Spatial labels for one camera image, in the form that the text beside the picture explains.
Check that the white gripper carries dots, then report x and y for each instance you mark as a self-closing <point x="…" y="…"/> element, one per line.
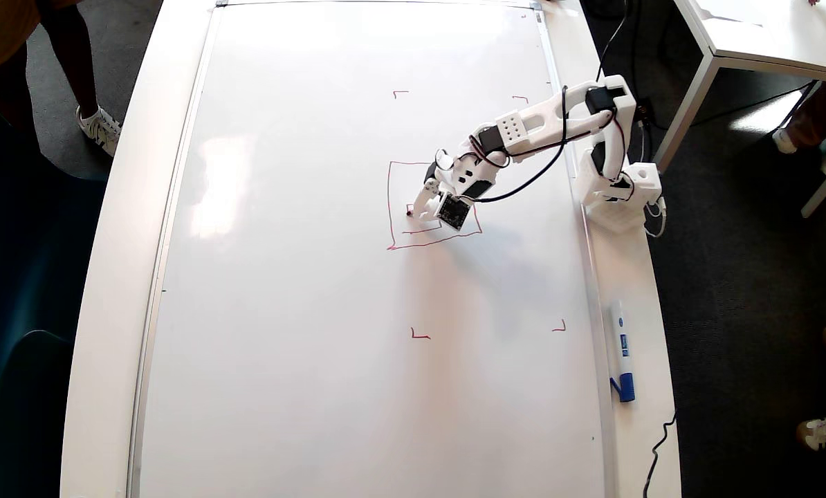
<point x="428" y="190"/>

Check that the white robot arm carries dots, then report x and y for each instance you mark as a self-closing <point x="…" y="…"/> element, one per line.
<point x="530" y="128"/>

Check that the large whiteboard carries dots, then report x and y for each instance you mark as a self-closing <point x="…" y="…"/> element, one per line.
<point x="316" y="311"/>

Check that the black floor adapter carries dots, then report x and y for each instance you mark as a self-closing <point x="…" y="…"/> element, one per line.
<point x="645" y="114"/>

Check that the blue and white marker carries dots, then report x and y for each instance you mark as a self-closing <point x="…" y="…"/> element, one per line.
<point x="621" y="346"/>

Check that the white side table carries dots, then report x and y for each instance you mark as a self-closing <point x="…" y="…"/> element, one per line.
<point x="766" y="34"/>

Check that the person in brown trousers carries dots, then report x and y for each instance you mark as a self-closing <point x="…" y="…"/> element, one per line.
<point x="818" y="117"/>

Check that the dark blue chair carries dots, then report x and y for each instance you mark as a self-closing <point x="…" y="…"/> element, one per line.
<point x="25" y="242"/>

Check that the person in mustard shorts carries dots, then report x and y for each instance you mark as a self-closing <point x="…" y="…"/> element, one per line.
<point x="5" y="28"/>

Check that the black wrist camera board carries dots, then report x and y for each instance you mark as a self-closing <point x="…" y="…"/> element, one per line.
<point x="453" y="211"/>

